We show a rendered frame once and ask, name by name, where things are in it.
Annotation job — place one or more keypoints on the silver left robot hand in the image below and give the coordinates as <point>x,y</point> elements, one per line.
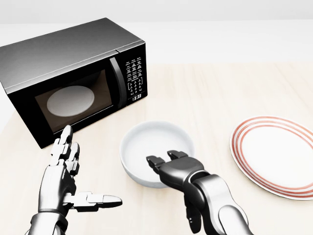
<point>55,186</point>

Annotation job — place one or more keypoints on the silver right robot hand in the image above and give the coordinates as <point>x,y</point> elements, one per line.
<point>176,176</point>

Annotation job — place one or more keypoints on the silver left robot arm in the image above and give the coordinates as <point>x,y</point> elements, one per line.
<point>46,224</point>

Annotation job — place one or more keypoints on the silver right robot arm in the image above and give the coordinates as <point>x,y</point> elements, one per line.
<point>220,203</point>

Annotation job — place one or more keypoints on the white bowl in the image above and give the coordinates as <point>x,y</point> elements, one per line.
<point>151,137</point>

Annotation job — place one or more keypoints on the white plate with red rings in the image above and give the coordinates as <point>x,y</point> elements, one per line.
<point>276,156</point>

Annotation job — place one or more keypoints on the white glass microwave turntable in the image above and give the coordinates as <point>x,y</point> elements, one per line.
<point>70,101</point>

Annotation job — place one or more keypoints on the black microwave oven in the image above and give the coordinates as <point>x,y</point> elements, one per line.
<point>73,54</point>

